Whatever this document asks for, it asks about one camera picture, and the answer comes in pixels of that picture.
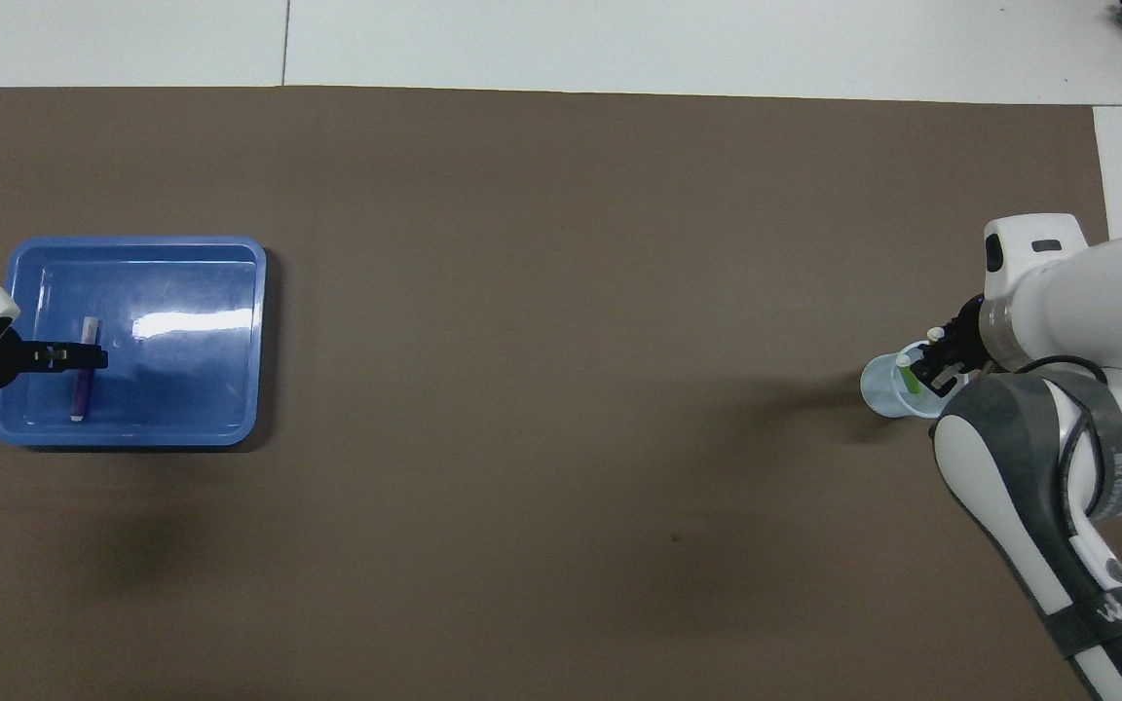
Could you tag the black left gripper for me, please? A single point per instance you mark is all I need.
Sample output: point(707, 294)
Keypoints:
point(11, 362)

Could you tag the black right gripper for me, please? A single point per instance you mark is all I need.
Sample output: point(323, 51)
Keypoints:
point(972, 341)

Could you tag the green pen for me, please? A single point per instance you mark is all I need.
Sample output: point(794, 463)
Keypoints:
point(910, 378)

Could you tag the purple pen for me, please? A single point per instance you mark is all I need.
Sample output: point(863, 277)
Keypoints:
point(82, 394)

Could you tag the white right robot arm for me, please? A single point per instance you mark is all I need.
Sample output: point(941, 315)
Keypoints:
point(1077, 292)

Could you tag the translucent plastic cup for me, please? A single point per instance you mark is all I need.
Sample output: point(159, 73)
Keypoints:
point(878, 389)

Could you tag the blue plastic tray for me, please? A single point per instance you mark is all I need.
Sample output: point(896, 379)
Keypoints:
point(191, 389)

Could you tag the brown table mat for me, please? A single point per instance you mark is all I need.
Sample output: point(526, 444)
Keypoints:
point(561, 389)

